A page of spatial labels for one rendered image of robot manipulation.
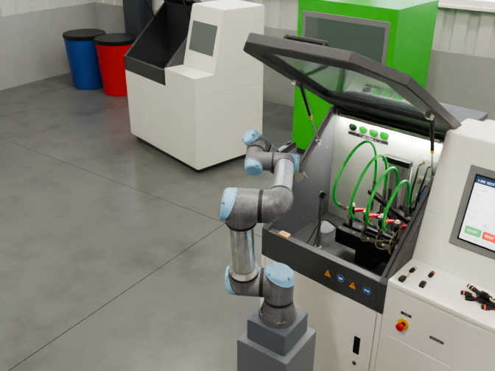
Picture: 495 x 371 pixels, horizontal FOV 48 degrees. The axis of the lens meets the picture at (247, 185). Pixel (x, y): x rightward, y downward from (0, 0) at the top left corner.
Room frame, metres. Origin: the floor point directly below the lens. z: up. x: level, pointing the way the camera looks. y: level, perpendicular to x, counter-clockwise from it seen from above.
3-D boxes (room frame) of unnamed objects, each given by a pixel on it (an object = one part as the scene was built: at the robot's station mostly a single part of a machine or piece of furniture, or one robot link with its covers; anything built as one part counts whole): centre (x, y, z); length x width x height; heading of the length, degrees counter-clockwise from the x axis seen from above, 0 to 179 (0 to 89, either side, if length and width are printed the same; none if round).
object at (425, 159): (2.36, -0.86, 1.20); 0.13 x 0.03 x 0.31; 48
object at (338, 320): (2.14, -0.34, 0.44); 0.65 x 0.02 x 0.68; 48
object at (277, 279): (1.76, -0.12, 1.07); 0.13 x 0.12 x 0.14; 83
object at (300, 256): (2.15, -0.35, 0.87); 0.62 x 0.04 x 0.16; 48
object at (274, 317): (1.76, -0.13, 0.95); 0.15 x 0.15 x 0.10
